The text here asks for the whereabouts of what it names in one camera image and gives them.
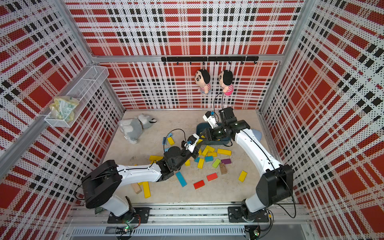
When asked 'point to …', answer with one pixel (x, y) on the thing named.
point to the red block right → (212, 176)
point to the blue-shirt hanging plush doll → (202, 78)
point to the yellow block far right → (243, 176)
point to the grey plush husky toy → (132, 128)
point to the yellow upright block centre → (200, 164)
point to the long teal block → (181, 178)
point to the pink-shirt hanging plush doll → (225, 78)
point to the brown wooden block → (223, 168)
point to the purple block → (227, 161)
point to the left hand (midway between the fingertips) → (202, 137)
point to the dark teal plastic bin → (201, 126)
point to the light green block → (216, 163)
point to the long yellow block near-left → (146, 189)
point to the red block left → (198, 184)
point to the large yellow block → (155, 158)
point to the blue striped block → (164, 141)
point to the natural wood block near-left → (136, 187)
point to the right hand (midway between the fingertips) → (204, 136)
